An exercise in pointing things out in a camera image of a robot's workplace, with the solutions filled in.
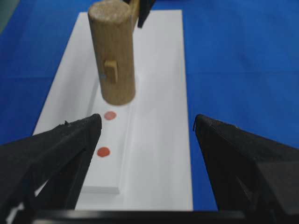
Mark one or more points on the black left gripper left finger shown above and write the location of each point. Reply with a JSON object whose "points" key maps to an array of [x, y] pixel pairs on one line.
{"points": [[46, 171]]}

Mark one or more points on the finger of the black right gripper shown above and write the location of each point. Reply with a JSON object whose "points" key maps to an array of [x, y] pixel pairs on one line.
{"points": [[144, 11]]}

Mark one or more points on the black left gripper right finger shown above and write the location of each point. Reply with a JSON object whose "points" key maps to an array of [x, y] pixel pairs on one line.
{"points": [[254, 180]]}

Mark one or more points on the wooden mallet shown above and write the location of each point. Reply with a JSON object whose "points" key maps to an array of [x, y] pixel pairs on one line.
{"points": [[112, 23]]}

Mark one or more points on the small white marked block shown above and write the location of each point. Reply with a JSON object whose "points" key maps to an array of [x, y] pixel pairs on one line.
{"points": [[105, 173]]}

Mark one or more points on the large white foam board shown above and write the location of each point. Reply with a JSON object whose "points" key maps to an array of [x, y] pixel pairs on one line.
{"points": [[158, 170]]}

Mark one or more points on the blue table mat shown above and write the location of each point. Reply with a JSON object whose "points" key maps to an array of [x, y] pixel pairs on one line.
{"points": [[241, 67]]}

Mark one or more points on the dark green backdrop sheet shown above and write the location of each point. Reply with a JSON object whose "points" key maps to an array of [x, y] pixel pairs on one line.
{"points": [[7, 8]]}

